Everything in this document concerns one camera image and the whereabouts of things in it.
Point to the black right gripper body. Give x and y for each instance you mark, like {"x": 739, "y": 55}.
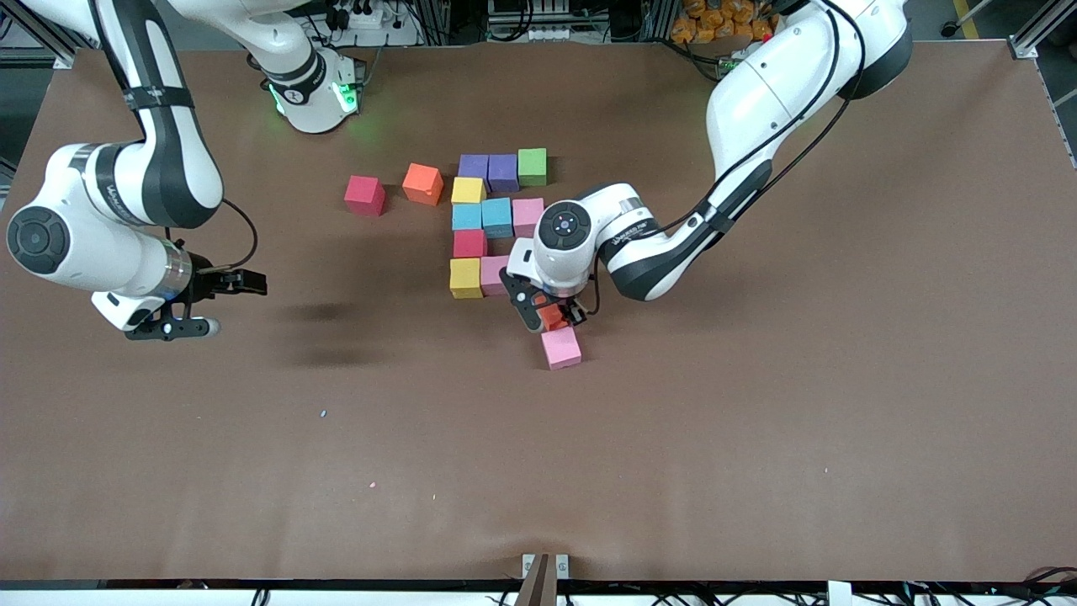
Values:
{"x": 204, "y": 284}

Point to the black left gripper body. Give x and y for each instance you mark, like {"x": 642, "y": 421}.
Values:
{"x": 575, "y": 313}

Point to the light pink foam cube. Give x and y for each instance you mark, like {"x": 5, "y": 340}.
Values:
{"x": 528, "y": 217}
{"x": 561, "y": 348}
{"x": 493, "y": 276}

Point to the yellow foam cube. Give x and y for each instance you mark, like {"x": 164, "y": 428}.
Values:
{"x": 466, "y": 278}
{"x": 468, "y": 190}

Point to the red foam cube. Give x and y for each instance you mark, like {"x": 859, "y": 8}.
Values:
{"x": 469, "y": 244}
{"x": 364, "y": 195}

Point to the chipped blue foam cube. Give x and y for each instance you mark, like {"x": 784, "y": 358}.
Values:
{"x": 467, "y": 217}

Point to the green foam cube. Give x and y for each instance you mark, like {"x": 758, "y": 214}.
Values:
{"x": 532, "y": 166}

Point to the purple foam cube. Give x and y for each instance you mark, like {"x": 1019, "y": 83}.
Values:
{"x": 474, "y": 166}
{"x": 503, "y": 172}

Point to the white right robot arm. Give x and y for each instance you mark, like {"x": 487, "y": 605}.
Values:
{"x": 126, "y": 185}

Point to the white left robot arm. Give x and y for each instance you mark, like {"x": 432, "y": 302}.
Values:
{"x": 757, "y": 109}

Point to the dented orange foam cube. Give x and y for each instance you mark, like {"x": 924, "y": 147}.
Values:
{"x": 422, "y": 184}

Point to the white power strip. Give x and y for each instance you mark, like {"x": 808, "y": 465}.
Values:
{"x": 370, "y": 17}

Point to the bag of orange items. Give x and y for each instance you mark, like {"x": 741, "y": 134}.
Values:
{"x": 715, "y": 21}

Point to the metal table clamp bracket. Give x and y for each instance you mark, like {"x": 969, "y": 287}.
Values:
{"x": 545, "y": 568}

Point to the aluminium table edge rail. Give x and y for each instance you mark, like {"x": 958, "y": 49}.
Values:
{"x": 1062, "y": 109}

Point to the aluminium frame profile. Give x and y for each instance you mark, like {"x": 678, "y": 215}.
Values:
{"x": 1039, "y": 29}

